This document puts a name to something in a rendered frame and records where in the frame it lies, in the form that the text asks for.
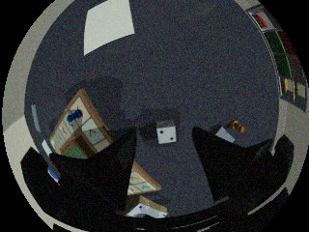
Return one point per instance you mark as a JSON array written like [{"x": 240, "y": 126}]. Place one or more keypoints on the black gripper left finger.
[{"x": 108, "y": 171}]

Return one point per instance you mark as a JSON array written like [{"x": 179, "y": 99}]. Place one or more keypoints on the blue pawn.
[{"x": 76, "y": 115}]

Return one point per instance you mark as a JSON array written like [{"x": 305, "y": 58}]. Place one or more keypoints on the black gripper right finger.
[{"x": 224, "y": 162}]

